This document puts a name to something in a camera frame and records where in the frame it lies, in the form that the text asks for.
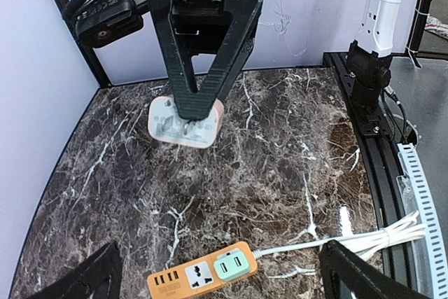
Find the right black frame post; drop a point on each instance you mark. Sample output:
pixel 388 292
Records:
pixel 88 54

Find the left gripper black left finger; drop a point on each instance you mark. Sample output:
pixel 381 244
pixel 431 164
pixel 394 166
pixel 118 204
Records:
pixel 98 276

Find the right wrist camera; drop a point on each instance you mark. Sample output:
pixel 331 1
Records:
pixel 98 23

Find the black front table rail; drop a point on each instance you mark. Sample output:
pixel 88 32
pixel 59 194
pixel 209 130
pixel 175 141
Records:
pixel 380 158

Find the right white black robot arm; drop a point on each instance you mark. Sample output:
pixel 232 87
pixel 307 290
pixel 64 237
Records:
pixel 369 55

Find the green plug adapter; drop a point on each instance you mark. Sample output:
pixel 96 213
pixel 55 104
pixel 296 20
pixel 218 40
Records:
pixel 232 265

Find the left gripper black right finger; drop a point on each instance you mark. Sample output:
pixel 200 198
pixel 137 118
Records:
pixel 340 266

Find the orange power strip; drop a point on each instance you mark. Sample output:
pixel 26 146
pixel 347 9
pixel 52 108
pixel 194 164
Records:
pixel 196 277

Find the white slotted cable duct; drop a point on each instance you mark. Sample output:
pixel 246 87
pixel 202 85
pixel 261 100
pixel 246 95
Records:
pixel 430 259

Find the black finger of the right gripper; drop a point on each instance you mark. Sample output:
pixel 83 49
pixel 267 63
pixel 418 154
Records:
pixel 205 44

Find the pink plug adapter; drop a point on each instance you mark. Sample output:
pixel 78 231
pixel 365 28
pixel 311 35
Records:
pixel 165 125

